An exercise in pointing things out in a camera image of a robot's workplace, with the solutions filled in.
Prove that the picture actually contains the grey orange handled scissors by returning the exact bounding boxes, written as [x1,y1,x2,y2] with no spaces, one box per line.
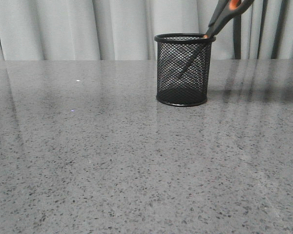
[177,0,255,79]

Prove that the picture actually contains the grey pleated curtain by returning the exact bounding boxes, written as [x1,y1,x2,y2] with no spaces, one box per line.
[0,0,293,60]

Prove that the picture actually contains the black wire mesh bucket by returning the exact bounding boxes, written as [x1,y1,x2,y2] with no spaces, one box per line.
[154,33,216,107]

